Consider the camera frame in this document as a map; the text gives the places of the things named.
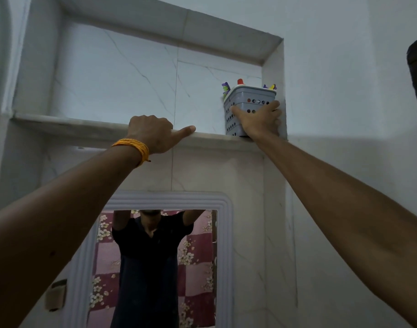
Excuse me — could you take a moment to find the person's right hand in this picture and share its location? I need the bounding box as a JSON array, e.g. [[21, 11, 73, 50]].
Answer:
[[231, 100, 283, 141]]

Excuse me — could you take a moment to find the person's left hand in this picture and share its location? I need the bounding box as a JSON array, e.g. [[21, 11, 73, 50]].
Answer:
[[126, 115, 197, 156]]

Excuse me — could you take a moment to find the grey perforated plastic basket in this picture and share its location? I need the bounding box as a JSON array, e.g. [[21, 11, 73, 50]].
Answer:
[[223, 85, 277, 137]]

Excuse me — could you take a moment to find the person's left forearm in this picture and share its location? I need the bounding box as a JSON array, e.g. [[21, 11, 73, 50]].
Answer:
[[0, 145, 145, 328]]

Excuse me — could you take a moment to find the person's right forearm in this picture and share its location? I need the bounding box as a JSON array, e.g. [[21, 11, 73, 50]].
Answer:
[[252, 132, 417, 328]]

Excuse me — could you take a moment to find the orange thread wristband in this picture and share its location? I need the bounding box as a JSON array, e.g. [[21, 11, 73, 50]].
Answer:
[[111, 138, 152, 168]]

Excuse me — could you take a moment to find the white marble shelf ledge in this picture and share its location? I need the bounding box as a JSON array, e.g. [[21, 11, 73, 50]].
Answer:
[[10, 112, 264, 151]]

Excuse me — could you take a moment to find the white-framed wall mirror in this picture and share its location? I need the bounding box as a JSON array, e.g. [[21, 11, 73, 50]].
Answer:
[[63, 190, 235, 328]]

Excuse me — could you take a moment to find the beige wall-mounted box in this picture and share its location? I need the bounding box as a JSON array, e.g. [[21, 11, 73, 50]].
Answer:
[[45, 279, 68, 312]]

